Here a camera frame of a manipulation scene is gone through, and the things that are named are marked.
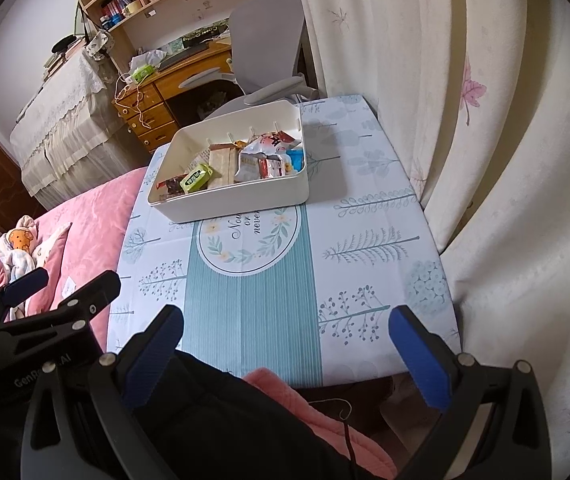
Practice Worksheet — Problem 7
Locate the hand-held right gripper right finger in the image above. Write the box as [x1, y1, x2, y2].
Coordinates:
[387, 304, 550, 480]

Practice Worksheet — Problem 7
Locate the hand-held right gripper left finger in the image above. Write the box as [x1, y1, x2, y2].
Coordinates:
[20, 304, 186, 480]

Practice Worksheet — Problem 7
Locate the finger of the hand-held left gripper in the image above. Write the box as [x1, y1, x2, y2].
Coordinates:
[0, 266, 50, 333]
[0, 270, 122, 348]

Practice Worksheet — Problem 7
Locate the dark red candy packet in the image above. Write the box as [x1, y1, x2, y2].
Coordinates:
[157, 176, 188, 198]

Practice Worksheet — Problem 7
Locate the green snack packet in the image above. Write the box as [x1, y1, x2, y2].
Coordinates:
[180, 166, 216, 193]

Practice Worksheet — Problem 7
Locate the white plastic bin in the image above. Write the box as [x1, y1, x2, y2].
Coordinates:
[146, 100, 311, 223]

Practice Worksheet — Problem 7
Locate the brown cracker packet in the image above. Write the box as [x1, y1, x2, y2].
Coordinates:
[208, 142, 242, 188]

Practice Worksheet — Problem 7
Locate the yellow white snack packet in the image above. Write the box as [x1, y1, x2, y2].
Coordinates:
[237, 152, 261, 183]

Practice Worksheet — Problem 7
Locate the white red cookie packet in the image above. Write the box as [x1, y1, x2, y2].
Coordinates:
[257, 156, 286, 178]

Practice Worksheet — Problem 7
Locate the pink pillow with cartoon print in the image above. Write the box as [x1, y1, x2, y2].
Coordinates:
[0, 215, 71, 321]

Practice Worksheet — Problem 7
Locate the pink quilt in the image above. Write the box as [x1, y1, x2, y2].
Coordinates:
[0, 167, 148, 321]

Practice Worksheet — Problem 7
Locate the person's dark clothing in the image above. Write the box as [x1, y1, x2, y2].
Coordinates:
[135, 350, 366, 480]

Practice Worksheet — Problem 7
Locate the person's pink garment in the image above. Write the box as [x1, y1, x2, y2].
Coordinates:
[242, 367, 398, 480]

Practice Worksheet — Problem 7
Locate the lace covered cabinet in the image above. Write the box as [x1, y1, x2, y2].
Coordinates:
[9, 50, 131, 211]

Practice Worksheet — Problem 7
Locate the wooden desk with drawers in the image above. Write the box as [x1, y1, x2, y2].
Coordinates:
[112, 40, 236, 153]

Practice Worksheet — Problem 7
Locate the floral cream curtain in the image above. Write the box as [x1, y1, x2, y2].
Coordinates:
[290, 0, 570, 480]

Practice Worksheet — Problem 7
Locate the green tissue pack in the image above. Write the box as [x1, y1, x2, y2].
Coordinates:
[130, 65, 158, 85]

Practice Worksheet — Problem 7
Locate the crumpled white plastic bag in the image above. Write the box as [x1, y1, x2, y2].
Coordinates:
[130, 50, 168, 68]

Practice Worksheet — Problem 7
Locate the floral cloth bag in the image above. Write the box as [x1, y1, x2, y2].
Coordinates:
[84, 30, 116, 61]

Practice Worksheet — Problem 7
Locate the black keyboard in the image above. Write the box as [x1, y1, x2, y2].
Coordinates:
[157, 42, 211, 72]

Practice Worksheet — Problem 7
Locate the dark decorative sign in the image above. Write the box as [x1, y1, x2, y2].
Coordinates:
[182, 22, 228, 46]

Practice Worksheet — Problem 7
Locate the row of colourful books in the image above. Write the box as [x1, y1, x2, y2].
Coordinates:
[101, 0, 138, 23]

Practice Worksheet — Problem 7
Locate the wooden bookshelf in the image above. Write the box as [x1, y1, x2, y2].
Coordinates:
[62, 0, 266, 76]

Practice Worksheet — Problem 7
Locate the grey office chair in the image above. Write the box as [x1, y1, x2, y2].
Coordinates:
[177, 0, 318, 121]

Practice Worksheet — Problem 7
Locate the thin dark cable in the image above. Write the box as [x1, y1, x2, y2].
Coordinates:
[312, 397, 358, 480]

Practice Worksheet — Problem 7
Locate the white charging cable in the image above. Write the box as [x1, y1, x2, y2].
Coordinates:
[115, 74, 148, 128]

